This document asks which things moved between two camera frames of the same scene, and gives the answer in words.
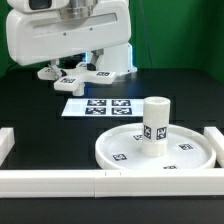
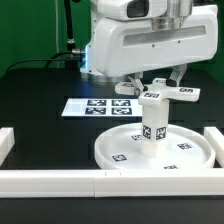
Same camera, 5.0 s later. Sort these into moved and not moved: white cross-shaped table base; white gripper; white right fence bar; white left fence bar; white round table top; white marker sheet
Moved: white gripper; white cross-shaped table base
Not moved: white round table top; white right fence bar; white left fence bar; white marker sheet
